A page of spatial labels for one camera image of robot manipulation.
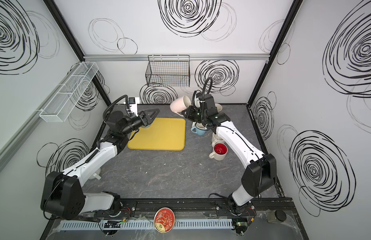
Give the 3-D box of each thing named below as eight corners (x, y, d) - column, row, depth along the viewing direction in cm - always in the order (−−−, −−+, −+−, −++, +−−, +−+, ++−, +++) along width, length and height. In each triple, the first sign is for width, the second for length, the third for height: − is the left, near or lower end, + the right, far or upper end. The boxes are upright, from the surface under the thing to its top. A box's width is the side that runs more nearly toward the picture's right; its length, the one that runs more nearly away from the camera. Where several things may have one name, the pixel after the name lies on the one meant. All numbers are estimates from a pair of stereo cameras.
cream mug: (209, 160, 92) (211, 155, 86) (208, 149, 97) (209, 143, 91) (226, 160, 92) (228, 155, 86) (224, 149, 97) (226, 143, 91)
